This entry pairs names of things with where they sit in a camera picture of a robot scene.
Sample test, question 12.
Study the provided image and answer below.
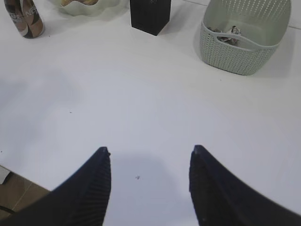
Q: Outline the sugared bread bun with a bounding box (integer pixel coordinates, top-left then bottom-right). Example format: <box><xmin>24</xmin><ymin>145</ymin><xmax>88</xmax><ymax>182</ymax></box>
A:
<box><xmin>61</xmin><ymin>0</ymin><xmax>98</xmax><ymax>7</ymax></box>

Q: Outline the small paper ball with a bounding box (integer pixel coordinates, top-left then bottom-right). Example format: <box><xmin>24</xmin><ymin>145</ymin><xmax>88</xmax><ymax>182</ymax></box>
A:
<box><xmin>208</xmin><ymin>27</ymin><xmax>221</xmax><ymax>33</ymax></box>

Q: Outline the green wavy glass plate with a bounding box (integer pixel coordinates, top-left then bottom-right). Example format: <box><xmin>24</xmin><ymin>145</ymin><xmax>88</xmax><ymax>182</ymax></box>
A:
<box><xmin>47</xmin><ymin>0</ymin><xmax>127</xmax><ymax>16</ymax></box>

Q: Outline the green woven plastic basket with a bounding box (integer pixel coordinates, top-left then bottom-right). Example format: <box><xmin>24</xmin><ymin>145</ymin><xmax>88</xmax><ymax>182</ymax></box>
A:
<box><xmin>200</xmin><ymin>0</ymin><xmax>292</xmax><ymax>75</ymax></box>

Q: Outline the large paper ball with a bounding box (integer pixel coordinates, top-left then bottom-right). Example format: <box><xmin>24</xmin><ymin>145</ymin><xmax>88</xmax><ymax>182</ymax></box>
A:
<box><xmin>216</xmin><ymin>25</ymin><xmax>243</xmax><ymax>45</ymax></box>

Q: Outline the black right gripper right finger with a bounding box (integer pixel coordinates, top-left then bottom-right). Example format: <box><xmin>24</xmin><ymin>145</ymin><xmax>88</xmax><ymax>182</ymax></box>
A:
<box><xmin>189</xmin><ymin>145</ymin><xmax>301</xmax><ymax>226</ymax></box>

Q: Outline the brown Nescafe coffee bottle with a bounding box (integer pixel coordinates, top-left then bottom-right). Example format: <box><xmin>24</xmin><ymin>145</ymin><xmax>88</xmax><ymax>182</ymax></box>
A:
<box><xmin>4</xmin><ymin>0</ymin><xmax>45</xmax><ymax>39</ymax></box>

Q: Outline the black mesh pen holder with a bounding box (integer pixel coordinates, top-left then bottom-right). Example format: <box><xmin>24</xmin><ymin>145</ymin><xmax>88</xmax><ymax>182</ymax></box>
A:
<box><xmin>129</xmin><ymin>0</ymin><xmax>171</xmax><ymax>36</ymax></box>

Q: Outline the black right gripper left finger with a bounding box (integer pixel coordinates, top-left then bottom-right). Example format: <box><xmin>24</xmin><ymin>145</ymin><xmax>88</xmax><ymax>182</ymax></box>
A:
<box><xmin>0</xmin><ymin>147</ymin><xmax>111</xmax><ymax>226</ymax></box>

